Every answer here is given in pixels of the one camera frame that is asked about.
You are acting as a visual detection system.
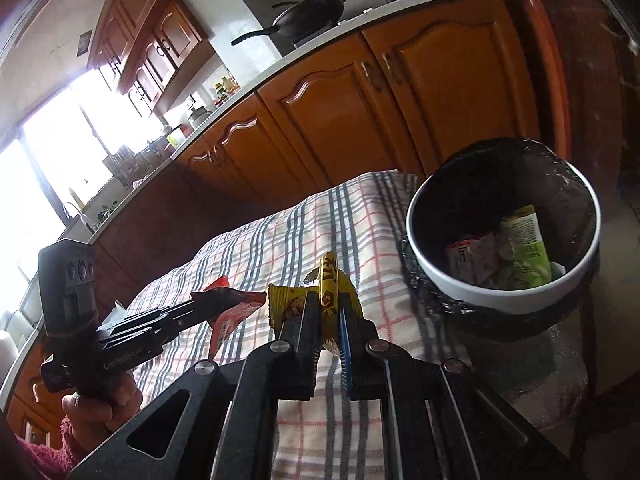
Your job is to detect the white paper scrap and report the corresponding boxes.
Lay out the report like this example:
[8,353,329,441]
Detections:
[100,300,126,328]

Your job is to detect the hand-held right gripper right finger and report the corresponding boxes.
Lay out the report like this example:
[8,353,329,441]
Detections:
[336,302,588,480]

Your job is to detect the light green cup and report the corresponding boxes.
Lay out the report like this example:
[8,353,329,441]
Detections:
[166,127,195,149]

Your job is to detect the wooden kitchen counter cabinets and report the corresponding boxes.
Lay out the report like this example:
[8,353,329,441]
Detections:
[7,0,548,453]

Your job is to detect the dish rack with utensils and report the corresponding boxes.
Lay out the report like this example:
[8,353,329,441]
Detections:
[102,144,167,187]

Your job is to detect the green printed packet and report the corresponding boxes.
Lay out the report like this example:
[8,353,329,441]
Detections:
[495,205,553,291]

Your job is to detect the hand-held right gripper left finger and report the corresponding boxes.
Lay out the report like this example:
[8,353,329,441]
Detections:
[65,290,323,480]

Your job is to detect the white and red packet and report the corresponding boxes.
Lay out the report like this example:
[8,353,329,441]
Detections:
[445,232,501,286]

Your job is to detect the plaid tablecloth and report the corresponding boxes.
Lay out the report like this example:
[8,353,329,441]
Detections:
[117,170,473,480]

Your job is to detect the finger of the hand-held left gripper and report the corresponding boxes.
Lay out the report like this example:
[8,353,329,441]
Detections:
[147,305,231,348]
[107,294,211,335]

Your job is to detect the group of condiment bottles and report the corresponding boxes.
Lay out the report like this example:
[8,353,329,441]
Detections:
[214,75,239,102]

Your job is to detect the metal sink faucet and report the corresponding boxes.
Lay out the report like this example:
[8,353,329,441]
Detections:
[62,201,96,233]

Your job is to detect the red snack wrapper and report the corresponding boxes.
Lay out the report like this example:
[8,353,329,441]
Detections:
[192,276,268,361]

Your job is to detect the wooden wall cabinets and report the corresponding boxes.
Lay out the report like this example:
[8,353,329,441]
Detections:
[87,0,213,118]

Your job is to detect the black wok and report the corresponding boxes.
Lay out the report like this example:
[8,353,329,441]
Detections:
[231,0,348,47]

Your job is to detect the white bin with black liner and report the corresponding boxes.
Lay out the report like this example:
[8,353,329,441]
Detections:
[400,136,602,343]

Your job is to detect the yellow snack wrapper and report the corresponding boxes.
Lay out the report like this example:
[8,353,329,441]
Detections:
[267,251,363,353]

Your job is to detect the glass door with wooden frame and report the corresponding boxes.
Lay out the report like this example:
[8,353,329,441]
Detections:
[505,0,640,261]

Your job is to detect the kitchen window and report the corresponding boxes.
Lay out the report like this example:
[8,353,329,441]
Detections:
[0,67,168,286]

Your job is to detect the person's left hand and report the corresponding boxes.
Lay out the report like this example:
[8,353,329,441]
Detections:
[61,372,144,456]

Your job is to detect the fuzzy pink sleeved left forearm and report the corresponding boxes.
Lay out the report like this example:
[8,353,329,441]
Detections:
[0,417,83,480]

